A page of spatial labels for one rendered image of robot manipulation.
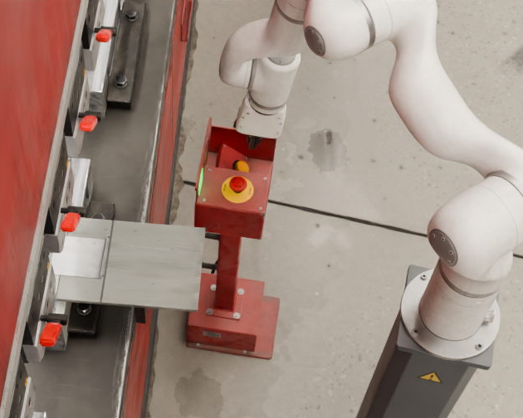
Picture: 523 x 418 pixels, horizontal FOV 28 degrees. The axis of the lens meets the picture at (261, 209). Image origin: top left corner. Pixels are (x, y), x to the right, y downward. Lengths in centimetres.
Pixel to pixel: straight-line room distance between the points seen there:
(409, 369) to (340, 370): 97
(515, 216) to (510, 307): 159
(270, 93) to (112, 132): 39
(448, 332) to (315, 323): 116
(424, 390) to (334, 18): 82
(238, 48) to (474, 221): 66
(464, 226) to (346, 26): 37
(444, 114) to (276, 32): 44
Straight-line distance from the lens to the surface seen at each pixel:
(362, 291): 315
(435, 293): 188
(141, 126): 233
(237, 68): 208
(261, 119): 224
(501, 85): 370
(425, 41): 171
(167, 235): 203
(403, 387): 215
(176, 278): 199
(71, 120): 182
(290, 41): 197
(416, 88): 168
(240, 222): 237
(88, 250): 202
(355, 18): 169
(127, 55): 242
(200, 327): 292
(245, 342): 297
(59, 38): 167
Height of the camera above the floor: 275
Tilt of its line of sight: 58 degrees down
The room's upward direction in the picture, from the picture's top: 7 degrees clockwise
